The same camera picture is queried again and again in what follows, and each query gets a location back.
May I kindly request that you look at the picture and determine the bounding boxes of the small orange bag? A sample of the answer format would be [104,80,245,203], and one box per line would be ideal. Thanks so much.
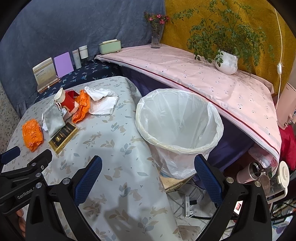
[22,119,44,152]

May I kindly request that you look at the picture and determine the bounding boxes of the black gold box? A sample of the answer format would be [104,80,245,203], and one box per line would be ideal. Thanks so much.
[49,123,78,154]

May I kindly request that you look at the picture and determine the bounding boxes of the grey drawstring pouch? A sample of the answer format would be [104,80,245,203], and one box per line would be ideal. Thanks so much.
[43,102,65,137]

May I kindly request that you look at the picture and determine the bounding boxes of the red white paper cup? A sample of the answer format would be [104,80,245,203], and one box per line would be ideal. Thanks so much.
[54,88,79,114]

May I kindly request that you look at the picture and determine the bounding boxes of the white paper napkin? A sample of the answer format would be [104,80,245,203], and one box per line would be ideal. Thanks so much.
[88,96,118,115]

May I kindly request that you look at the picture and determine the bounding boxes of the orange plastic bag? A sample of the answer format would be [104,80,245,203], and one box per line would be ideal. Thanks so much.
[72,90,90,123]

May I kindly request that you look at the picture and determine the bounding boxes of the white cloth rag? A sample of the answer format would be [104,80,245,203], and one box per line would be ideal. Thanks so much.
[84,86,118,101]

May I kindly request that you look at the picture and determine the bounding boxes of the red cardboard box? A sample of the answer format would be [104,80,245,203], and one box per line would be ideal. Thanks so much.
[65,90,79,102]

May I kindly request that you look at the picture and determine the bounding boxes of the white lined trash bin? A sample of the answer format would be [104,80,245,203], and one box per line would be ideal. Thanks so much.
[135,88,224,179]

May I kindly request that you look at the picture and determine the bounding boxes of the white power strip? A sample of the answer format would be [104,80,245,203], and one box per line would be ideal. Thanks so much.
[183,196,197,218]

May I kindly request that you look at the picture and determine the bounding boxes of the pink thermos bottle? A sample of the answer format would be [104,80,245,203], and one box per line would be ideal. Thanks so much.
[236,161,265,184]

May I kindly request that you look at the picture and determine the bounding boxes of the rabbit print tablecloth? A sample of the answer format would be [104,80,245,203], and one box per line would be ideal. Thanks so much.
[1,76,182,240]

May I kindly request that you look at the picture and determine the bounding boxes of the white round gadget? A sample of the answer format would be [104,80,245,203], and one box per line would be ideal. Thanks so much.
[266,161,290,204]

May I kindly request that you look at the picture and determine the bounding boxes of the pink bed cover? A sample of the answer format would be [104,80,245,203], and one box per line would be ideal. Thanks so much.
[95,44,281,161]

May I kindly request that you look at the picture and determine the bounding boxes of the beige desk calendar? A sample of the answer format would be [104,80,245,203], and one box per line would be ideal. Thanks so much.
[32,57,60,93]

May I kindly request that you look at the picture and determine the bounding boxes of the pink appliance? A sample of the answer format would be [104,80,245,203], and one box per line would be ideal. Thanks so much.
[276,82,296,130]

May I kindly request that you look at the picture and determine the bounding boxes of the purple card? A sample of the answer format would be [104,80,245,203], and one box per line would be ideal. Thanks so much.
[54,52,74,78]

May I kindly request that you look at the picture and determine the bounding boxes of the navy floral cloth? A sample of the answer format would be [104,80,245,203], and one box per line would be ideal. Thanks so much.
[35,60,120,103]

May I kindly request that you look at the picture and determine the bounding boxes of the slim white bottle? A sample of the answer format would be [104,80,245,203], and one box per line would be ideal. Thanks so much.
[72,49,82,69]

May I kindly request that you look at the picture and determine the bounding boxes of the white cylindrical jar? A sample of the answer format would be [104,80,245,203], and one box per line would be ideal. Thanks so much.
[78,45,89,59]

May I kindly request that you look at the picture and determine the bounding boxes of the blue grey backdrop cloth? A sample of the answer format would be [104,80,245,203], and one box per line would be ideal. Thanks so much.
[1,1,165,116]

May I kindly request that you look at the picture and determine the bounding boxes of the white potted green plant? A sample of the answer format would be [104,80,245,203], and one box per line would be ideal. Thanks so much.
[172,1,274,72]

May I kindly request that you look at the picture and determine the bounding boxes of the mint green tissue box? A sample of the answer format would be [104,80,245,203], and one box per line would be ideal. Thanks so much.
[99,39,121,55]

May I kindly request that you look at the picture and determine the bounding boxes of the mustard yellow backdrop cloth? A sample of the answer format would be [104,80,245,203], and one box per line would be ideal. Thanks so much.
[162,1,295,93]

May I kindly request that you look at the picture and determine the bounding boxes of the glass vase pink flowers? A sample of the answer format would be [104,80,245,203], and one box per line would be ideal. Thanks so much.
[144,12,170,49]

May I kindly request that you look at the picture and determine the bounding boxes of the white lamp cord with switch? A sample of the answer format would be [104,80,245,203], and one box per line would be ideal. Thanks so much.
[274,6,284,110]

